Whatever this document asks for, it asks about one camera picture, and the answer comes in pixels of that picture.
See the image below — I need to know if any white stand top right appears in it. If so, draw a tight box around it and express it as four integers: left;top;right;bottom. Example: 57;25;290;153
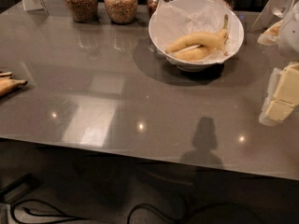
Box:
250;0;297;32

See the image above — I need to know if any black cable on floor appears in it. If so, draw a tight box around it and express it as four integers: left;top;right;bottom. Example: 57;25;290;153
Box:
8;198;263;224

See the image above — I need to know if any yellow banana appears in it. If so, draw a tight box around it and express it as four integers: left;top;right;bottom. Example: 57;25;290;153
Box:
165;14;228;54
174;46;217;62

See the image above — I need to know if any left glass jar of grains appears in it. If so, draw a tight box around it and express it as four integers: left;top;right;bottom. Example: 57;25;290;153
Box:
64;0;98;22

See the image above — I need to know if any white paper liner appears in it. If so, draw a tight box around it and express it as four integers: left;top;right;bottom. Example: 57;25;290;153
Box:
149;0;244;67

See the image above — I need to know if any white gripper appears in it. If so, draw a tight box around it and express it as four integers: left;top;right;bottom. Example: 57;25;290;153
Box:
257;1;299;126

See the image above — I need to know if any white bowl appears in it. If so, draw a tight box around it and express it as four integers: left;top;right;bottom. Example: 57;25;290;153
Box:
149;0;244;72

